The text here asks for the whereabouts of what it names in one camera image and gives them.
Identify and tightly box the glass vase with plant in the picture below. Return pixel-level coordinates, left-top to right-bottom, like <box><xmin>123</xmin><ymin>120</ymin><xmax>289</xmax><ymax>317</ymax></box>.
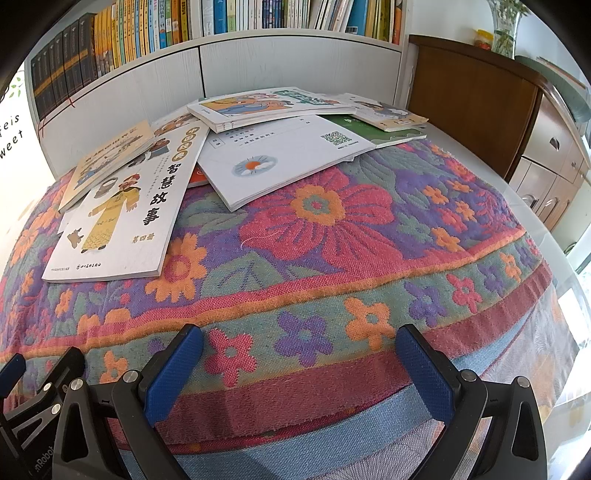
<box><xmin>487</xmin><ymin>0</ymin><xmax>531</xmax><ymax>59</ymax></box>

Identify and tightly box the floral woven tablecloth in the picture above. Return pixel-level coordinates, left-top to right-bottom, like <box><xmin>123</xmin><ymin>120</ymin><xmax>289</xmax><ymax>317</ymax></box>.
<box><xmin>1</xmin><ymin>140</ymin><xmax>577</xmax><ymax>454</ymax></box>

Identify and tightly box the brown wooden sideboard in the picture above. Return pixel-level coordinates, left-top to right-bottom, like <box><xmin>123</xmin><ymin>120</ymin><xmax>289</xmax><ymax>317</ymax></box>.
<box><xmin>409</xmin><ymin>35</ymin><xmax>588</xmax><ymax>230</ymax></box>

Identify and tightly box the white bookshelf cabinet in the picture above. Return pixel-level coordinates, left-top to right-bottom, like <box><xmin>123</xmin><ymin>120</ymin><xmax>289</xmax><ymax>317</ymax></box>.
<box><xmin>24</xmin><ymin>29</ymin><xmax>409</xmax><ymax>177</ymax></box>

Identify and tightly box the white wisdom stories book four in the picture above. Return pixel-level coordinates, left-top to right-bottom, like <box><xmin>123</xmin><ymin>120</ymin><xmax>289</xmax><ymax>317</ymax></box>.
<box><xmin>42</xmin><ymin>118</ymin><xmax>209</xmax><ymax>283</ymax></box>

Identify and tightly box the beige world history book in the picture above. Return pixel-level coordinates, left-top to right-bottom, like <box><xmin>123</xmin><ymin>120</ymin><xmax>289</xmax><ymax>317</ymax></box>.
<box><xmin>58</xmin><ymin>120</ymin><xmax>155</xmax><ymax>213</ymax></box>

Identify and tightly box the dark green cover book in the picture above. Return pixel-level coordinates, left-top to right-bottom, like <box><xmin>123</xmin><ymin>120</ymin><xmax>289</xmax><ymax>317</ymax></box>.
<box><xmin>322</xmin><ymin>114</ymin><xmax>428</xmax><ymax>148</ymax></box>

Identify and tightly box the white monkey mythology book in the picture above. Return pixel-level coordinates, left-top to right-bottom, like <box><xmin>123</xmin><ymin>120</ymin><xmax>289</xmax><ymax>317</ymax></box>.
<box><xmin>187</xmin><ymin>87</ymin><xmax>356</xmax><ymax>133</ymax></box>

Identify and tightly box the row of shelved books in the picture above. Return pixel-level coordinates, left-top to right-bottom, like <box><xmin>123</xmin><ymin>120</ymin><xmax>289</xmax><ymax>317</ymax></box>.
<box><xmin>30</xmin><ymin>0</ymin><xmax>404</xmax><ymax>120</ymax></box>

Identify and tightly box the white QR code book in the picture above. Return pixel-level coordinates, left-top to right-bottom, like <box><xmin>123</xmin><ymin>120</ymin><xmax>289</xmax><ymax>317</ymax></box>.
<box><xmin>197</xmin><ymin>115</ymin><xmax>376</xmax><ymax>212</ymax></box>

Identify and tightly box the white lady mythology book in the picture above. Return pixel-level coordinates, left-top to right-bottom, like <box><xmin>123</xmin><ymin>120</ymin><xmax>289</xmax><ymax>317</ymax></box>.
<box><xmin>335</xmin><ymin>93</ymin><xmax>429</xmax><ymax>132</ymax></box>

